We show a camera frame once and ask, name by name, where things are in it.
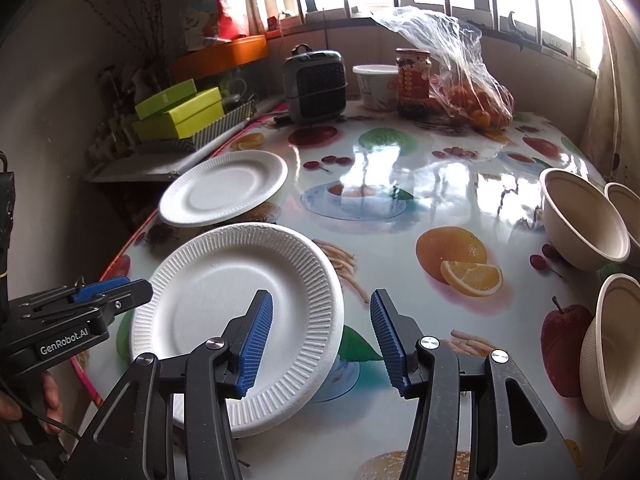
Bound ribbed white paper plate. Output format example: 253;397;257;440
129;222;346;438

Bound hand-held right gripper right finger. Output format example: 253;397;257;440
370;288;582;480

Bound red bag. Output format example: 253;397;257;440
210;0;251;42

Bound lime green box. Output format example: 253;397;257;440
134;79;197;119
136;87;225;142

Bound person's left hand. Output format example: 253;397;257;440
0;374;64;436

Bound white plastic tub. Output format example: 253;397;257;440
352;64;399;111

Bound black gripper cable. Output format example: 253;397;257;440
0;380;68;433

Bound striped silver box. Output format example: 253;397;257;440
145;100;257;153

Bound orange plastic basin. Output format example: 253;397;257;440
172;35;268;80

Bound dried branches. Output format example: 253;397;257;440
50;0;168;78

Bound beige paper bowl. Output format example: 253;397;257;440
539;167;632;272
604;182;640;261
580;273;640;433

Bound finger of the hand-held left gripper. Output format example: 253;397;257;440
69;276;132;306
97;280;154;328

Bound glass jar with red lid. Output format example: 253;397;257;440
396;48;432;120

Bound plastic bag of oranges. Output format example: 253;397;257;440
372;6;515;132

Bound smooth white paper plate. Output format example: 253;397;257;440
158;150;289;227

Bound heart print curtain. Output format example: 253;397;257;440
580;0;640;183

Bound fruit print tablecloth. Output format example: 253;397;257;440
75;97;640;480

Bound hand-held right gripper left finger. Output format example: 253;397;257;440
65;289;275;480

